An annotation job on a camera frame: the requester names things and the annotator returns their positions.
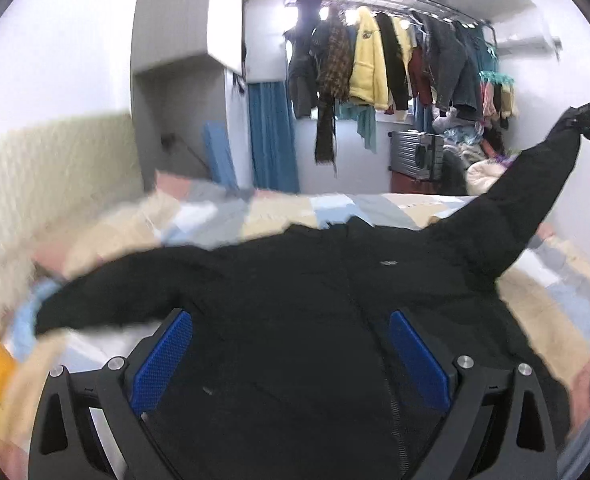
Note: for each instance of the light blue pillow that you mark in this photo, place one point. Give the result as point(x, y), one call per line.
point(19, 338)

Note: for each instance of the blue folded board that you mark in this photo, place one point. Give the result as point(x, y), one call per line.
point(219, 158)

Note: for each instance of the cream quilted headboard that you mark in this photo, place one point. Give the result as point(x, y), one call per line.
point(53, 176)

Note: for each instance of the cream fluffy garment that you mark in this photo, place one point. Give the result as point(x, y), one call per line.
point(483, 175)

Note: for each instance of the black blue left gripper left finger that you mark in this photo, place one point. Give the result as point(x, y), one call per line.
point(65, 443)

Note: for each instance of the blue curtain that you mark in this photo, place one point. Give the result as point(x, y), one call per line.
point(271, 128)

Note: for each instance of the maroon hanging garment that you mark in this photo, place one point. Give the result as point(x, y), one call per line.
point(419, 80)

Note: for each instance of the yellow hanging jacket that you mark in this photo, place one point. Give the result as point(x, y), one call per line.
point(368, 80)

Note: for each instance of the white air conditioner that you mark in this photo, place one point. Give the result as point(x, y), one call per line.
point(539, 45)

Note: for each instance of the black puffer jacket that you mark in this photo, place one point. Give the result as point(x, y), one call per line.
point(291, 373)

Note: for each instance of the grey wall cabinet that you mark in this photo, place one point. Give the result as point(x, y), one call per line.
point(186, 71)

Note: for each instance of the pastel patchwork quilt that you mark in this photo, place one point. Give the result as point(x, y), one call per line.
point(547, 289)

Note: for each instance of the dark denim hanging jacket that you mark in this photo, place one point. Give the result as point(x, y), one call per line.
point(451, 62)

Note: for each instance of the brown plaid hanging scarf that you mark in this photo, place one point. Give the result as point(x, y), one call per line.
point(330, 46)

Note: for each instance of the teal hanging cloth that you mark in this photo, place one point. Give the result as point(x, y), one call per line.
point(364, 115)

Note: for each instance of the teal sock hanger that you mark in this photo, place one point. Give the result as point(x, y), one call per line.
point(489, 68)

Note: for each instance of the dark grey hanging coat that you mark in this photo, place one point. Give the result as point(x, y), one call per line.
point(302, 74)

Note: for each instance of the grey hard suitcase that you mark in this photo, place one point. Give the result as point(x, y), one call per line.
point(417, 155)

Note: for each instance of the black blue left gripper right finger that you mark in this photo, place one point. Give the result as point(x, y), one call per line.
point(495, 424)

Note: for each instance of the pile of clothes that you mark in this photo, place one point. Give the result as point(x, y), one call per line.
point(464, 144)

